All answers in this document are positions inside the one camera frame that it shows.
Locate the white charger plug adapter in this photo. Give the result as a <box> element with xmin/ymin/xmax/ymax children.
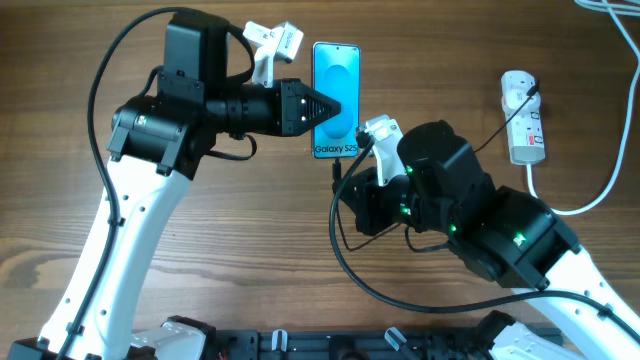
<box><xmin>502</xmin><ymin>88</ymin><xmax>541</xmax><ymax>114</ymax></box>

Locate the turquoise screen smartphone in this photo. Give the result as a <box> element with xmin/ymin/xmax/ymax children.
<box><xmin>312</xmin><ymin>42</ymin><xmax>361</xmax><ymax>159</ymax></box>

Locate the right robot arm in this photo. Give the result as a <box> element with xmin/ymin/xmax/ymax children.
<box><xmin>333</xmin><ymin>120</ymin><xmax>639</xmax><ymax>359</ymax></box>

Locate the black USB charging cable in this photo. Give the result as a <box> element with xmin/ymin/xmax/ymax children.
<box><xmin>331</xmin><ymin>79</ymin><xmax>541</xmax><ymax>254</ymax></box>

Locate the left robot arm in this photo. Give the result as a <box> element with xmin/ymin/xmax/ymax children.
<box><xmin>9</xmin><ymin>7</ymin><xmax>341</xmax><ymax>359</ymax></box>

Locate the white power strip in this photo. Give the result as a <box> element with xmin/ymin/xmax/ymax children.
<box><xmin>501</xmin><ymin>70</ymin><xmax>545</xmax><ymax>166</ymax></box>

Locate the white power strip cord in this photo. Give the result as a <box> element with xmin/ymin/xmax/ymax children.
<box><xmin>524</xmin><ymin>0</ymin><xmax>640</xmax><ymax>217</ymax></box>

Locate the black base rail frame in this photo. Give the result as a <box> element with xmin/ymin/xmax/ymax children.
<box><xmin>205</xmin><ymin>328</ymin><xmax>491</xmax><ymax>360</ymax></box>

